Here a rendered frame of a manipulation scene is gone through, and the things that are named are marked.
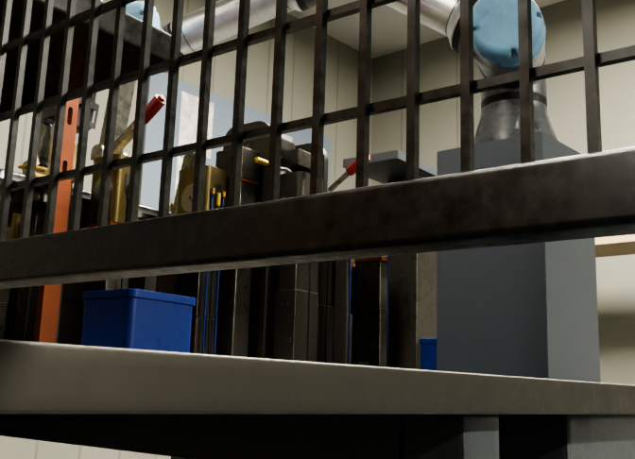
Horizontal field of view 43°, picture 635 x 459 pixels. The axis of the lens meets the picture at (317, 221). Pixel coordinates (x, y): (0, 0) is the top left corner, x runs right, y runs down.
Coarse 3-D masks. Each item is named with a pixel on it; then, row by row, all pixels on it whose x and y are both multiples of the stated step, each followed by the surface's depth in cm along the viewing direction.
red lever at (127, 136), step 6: (156, 96) 133; (162, 96) 133; (150, 102) 133; (156, 102) 132; (162, 102) 133; (150, 108) 133; (156, 108) 133; (150, 114) 134; (132, 126) 135; (126, 132) 136; (132, 132) 136; (120, 138) 137; (126, 138) 136; (132, 138) 137; (114, 144) 137; (120, 144) 137; (126, 144) 137; (114, 150) 137; (120, 150) 138
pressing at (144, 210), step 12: (0, 168) 127; (0, 180) 133; (12, 180) 132; (24, 192) 140; (36, 192) 140; (72, 192) 136; (84, 192) 138; (84, 204) 148; (144, 216) 157; (156, 216) 157
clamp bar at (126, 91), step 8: (120, 88) 139; (128, 88) 140; (120, 96) 139; (128, 96) 140; (120, 104) 139; (128, 104) 140; (120, 112) 139; (128, 112) 140; (104, 120) 139; (120, 120) 139; (128, 120) 140; (104, 128) 138; (120, 128) 139; (104, 136) 138; (120, 152) 139
